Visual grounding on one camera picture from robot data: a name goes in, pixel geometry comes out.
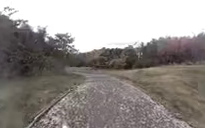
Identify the dense bushes and trees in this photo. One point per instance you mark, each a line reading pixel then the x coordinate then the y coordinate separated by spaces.
pixel 20 50

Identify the grey gravel path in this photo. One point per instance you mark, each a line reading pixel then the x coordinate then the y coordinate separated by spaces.
pixel 106 103

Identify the grass field beside path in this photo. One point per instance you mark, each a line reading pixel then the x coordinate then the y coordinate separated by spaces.
pixel 176 86

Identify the grass verge with weeds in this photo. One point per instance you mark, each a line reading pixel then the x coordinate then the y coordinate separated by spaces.
pixel 20 96

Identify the row of distant trees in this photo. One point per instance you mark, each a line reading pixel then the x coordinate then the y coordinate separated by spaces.
pixel 156 53

